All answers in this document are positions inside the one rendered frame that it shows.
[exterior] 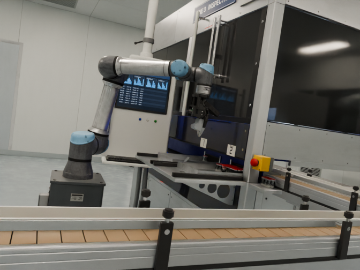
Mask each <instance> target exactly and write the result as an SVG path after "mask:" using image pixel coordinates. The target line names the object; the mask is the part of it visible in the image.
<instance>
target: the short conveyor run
mask: <svg viewBox="0 0 360 270"><path fill-rule="evenodd" d="M272 172H275V173H278V174H281V176H278V175H269V174H266V176H267V177H270V178H273V179H275V185H274V187H275V188H276V189H279V190H282V194H273V195H275V196H277V197H280V198H282V199H284V200H287V201H289V202H292V203H294V204H296V205H299V206H300V204H303V202H304V201H303V200H302V196H303V195H307V196H309V197H310V201H308V202H307V203H306V204H308V205H309V210H311V211H360V191H358V190H359V187H358V186H353V188H352V189H351V188H348V187H345V186H341V185H337V184H334V183H330V182H327V181H323V180H320V179H317V178H313V177H312V175H311V173H312V169H308V172H309V173H308V174H307V176H306V175H302V174H299V173H296V172H293V171H291V168H289V167H288V168H287V169H282V170H279V169H276V168H273V171H272Z"/></svg>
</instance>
